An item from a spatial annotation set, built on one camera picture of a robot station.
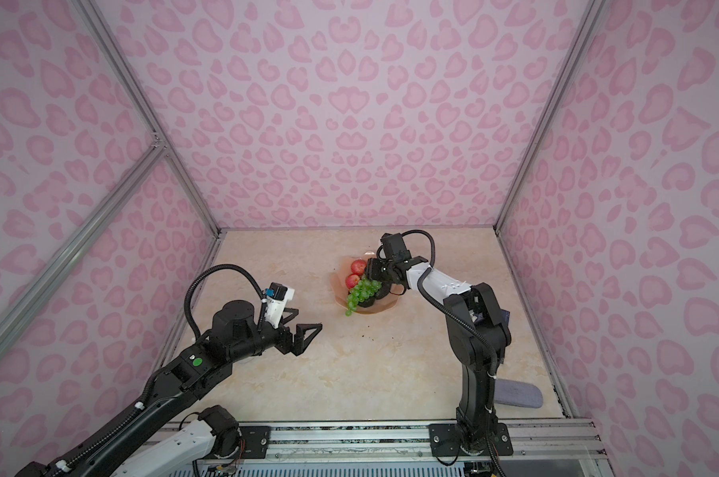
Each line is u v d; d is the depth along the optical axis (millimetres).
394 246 765
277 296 618
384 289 970
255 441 733
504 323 524
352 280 989
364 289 903
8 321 527
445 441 733
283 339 625
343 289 987
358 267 1005
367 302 921
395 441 749
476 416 614
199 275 1130
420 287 540
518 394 777
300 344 639
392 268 743
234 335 541
